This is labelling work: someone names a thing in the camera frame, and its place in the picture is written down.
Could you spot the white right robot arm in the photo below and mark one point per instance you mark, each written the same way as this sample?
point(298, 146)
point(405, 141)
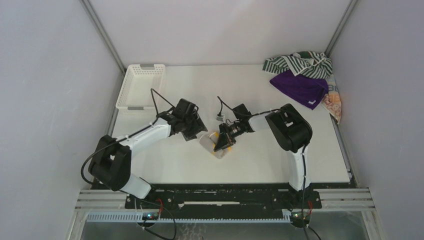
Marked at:
point(289, 128)

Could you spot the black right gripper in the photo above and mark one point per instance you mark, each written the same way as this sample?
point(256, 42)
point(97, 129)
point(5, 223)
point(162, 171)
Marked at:
point(226, 135)

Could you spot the controller board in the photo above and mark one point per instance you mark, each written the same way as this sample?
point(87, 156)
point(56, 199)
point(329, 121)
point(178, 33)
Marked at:
point(298, 221)
point(150, 217)

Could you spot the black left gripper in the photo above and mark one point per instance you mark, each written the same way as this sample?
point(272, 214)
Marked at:
point(198, 127)

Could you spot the cream bear print towel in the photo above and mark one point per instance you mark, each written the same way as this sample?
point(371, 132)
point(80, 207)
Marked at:
point(332, 101)

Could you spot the purple towel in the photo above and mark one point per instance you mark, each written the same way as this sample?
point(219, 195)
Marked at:
point(308, 92)

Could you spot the right controller board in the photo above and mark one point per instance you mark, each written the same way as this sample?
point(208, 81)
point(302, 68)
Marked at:
point(298, 221)

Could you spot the left controller board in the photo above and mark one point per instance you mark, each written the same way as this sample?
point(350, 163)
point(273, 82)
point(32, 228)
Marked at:
point(150, 217)

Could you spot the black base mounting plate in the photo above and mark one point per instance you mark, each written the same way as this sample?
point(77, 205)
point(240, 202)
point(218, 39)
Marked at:
point(240, 201)

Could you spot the green white striped towel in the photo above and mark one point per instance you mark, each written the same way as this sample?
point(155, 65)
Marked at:
point(309, 64)

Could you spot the yellow grey patterned towel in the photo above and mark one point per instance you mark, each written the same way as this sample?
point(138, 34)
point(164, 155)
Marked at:
point(208, 142)

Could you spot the aluminium corner post left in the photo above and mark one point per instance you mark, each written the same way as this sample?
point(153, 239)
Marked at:
point(104, 36)

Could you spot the white plastic basket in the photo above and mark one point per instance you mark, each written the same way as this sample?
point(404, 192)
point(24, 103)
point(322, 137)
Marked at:
point(135, 93)

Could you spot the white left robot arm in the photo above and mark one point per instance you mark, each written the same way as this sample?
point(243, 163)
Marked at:
point(111, 161)

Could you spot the white slotted cable duct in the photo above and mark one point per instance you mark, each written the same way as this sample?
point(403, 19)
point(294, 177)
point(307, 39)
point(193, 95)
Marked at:
point(132, 217)

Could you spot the aluminium corner post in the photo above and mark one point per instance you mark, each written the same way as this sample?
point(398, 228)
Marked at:
point(341, 26)
point(104, 36)

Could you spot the aluminium corner post right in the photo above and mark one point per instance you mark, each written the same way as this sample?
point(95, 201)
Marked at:
point(341, 26)

